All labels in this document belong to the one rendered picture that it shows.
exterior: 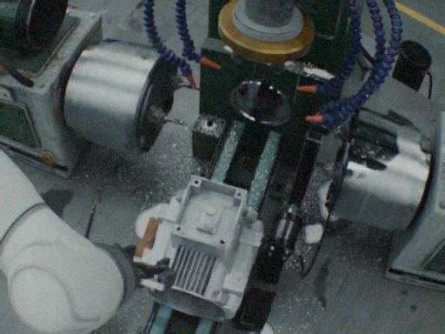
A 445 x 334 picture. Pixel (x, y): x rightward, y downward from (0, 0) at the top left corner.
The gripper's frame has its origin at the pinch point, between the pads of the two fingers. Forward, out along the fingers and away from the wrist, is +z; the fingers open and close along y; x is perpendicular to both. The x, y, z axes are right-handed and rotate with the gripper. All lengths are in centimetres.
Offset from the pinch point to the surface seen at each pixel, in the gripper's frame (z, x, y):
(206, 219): 12.7, -8.7, -5.7
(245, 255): 17.4, -4.1, -13.8
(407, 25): 224, -148, -67
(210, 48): 30, -42, 7
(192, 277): 10.3, 1.9, -6.7
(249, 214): 18.7, -11.4, -12.1
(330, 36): 33, -55, -18
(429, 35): 224, -148, -85
